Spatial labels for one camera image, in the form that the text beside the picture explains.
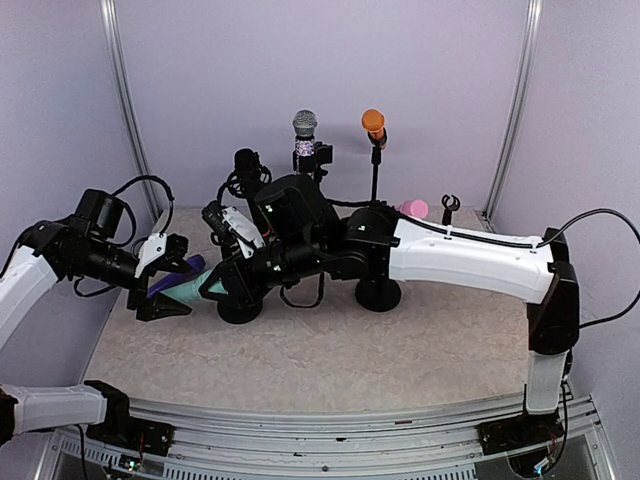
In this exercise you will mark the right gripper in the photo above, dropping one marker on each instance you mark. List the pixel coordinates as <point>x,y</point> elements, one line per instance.
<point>232,273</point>

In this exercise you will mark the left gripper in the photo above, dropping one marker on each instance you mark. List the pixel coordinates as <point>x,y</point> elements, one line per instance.
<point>148,309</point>

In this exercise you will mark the teal microphone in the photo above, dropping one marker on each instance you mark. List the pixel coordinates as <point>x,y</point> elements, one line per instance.
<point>186,293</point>

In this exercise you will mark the purple microphone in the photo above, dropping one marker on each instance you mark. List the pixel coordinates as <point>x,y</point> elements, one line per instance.
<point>196,264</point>

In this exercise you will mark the black stand of teal microphone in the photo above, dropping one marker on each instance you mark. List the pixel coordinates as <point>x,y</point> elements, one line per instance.
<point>239,316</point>

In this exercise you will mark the black stand of pink microphone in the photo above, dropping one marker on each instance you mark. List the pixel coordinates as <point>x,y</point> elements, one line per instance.
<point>378,295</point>

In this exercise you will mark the pink microphone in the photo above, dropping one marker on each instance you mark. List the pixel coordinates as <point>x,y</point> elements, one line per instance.
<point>415,208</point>

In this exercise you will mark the black stand of purple microphone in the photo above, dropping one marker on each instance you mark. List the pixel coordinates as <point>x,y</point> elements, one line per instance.
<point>451,204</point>

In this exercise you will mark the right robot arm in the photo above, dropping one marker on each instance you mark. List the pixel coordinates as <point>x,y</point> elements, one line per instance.
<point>294,232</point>

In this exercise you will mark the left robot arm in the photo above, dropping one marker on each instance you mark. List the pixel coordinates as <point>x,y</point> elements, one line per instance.
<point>78,247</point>

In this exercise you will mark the black stand of rhinestone microphone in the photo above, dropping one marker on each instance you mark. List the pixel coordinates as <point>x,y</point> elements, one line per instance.
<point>324,155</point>

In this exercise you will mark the rhinestone silver microphone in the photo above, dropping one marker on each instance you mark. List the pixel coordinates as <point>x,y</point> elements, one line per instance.
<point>304,124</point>

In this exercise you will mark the black stand of orange microphone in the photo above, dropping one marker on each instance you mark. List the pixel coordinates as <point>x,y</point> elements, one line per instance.
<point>376,160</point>

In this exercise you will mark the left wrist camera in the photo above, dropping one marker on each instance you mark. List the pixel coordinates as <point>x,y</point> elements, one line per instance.
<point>151,250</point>

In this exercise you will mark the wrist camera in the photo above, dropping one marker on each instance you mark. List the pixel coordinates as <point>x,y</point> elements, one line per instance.
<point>231,230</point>
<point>151,250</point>

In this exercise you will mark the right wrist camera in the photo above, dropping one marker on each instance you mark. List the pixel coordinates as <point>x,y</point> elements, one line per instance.
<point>231,230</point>

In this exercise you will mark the black tripod shock-mount stand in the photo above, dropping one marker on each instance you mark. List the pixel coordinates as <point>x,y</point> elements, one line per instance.
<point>246,183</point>

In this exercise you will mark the front aluminium rail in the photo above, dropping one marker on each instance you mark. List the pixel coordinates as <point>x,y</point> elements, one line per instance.
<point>435,443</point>

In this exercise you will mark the right aluminium frame post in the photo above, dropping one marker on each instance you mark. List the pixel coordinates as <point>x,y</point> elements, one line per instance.
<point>517,108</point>

